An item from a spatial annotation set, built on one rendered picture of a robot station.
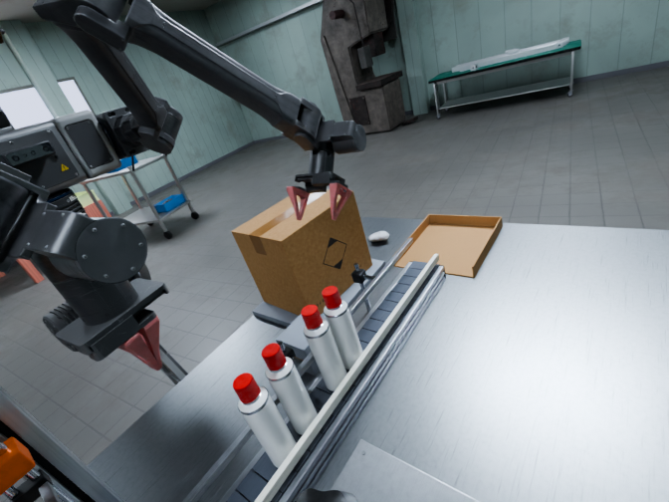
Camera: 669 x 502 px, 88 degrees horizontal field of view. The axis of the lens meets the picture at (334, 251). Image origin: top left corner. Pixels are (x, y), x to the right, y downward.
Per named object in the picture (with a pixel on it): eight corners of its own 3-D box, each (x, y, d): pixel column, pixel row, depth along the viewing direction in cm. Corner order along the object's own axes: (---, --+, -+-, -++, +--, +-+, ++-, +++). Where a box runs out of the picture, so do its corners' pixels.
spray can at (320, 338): (340, 396, 71) (310, 322, 62) (322, 387, 74) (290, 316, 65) (353, 377, 74) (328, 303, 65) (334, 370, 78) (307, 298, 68)
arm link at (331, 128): (299, 102, 75) (290, 136, 73) (343, 91, 69) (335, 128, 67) (328, 133, 85) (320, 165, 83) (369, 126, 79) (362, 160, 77)
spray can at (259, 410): (287, 475, 60) (239, 399, 51) (267, 461, 63) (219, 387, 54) (305, 449, 63) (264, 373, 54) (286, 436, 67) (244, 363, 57)
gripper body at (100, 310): (173, 294, 41) (140, 241, 38) (91, 360, 34) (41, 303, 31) (143, 289, 45) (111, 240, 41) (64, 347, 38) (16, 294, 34)
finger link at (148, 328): (188, 359, 43) (149, 301, 39) (138, 408, 38) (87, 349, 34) (157, 348, 47) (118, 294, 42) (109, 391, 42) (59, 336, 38)
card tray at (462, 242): (474, 278, 99) (473, 266, 97) (394, 266, 116) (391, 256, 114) (502, 226, 118) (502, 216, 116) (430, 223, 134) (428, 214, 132)
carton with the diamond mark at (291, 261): (313, 322, 99) (281, 241, 86) (263, 302, 115) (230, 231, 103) (373, 264, 116) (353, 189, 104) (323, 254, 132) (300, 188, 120)
